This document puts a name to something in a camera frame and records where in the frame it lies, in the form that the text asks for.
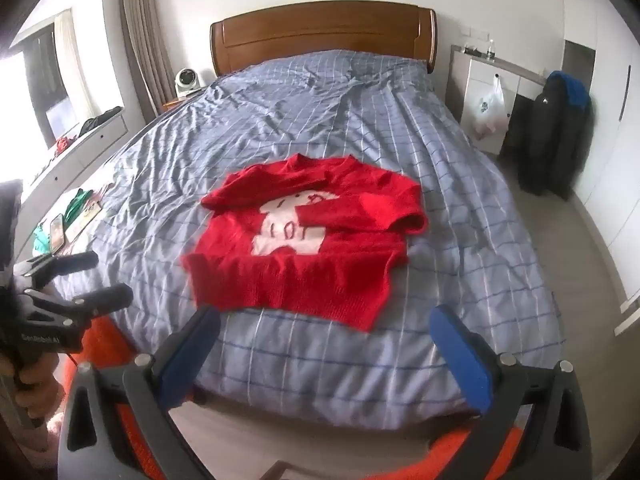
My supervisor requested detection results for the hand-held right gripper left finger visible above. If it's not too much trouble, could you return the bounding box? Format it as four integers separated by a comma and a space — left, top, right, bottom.
57, 305, 222, 480

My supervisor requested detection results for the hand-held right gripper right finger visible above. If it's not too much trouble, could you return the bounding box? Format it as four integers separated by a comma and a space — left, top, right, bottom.
429, 304, 596, 480

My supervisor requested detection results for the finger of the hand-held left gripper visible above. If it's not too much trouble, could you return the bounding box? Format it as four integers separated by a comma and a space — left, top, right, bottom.
20, 284, 134, 323
15, 250, 99, 282

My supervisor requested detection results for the red knitted sweater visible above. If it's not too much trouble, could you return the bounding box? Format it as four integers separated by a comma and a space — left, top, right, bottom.
181, 154, 428, 333

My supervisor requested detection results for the person's left hand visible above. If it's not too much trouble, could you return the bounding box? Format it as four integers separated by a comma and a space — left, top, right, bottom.
0, 354, 67, 428

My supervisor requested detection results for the smartphone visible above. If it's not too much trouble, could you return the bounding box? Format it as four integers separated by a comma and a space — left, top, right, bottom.
50, 213, 67, 253

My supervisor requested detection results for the teal cloth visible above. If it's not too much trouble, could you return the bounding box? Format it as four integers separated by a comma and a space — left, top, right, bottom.
32, 225, 53, 256

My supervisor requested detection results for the orange clothing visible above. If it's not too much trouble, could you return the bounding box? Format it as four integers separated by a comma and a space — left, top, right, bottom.
62, 310, 526, 480

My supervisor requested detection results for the green cloth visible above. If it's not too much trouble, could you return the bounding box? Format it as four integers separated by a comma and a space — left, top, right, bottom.
62, 188, 93, 221

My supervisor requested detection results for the white window bench cabinet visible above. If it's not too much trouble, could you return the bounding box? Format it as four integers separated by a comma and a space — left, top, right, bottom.
15, 107, 146, 261

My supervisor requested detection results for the black cloth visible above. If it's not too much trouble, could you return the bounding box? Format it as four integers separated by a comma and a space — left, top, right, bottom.
79, 106, 123, 137

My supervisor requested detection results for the window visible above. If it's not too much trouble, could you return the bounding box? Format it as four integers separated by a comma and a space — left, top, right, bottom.
0, 0, 126, 166

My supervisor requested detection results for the small white fan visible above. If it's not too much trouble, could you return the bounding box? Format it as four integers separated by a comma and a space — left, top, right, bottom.
173, 67, 201, 98

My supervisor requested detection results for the beige curtain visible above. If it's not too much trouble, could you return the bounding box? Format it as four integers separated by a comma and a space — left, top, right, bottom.
120, 0, 178, 121

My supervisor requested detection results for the black and blue jacket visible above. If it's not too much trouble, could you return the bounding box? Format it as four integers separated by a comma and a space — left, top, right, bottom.
515, 71, 593, 202

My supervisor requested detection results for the white plastic bag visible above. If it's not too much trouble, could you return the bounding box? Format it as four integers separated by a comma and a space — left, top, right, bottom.
472, 76, 507, 141

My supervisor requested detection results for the blue checked bed sheet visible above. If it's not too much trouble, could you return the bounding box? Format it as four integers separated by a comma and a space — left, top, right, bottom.
50, 49, 568, 431

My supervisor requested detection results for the white desk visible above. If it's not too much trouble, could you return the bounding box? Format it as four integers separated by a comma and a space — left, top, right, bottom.
445, 44, 546, 156

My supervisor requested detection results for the wooden headboard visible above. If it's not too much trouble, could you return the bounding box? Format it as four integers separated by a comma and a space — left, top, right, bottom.
210, 1, 438, 78

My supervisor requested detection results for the white wardrobe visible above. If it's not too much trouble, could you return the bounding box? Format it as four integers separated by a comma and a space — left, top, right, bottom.
560, 0, 640, 336

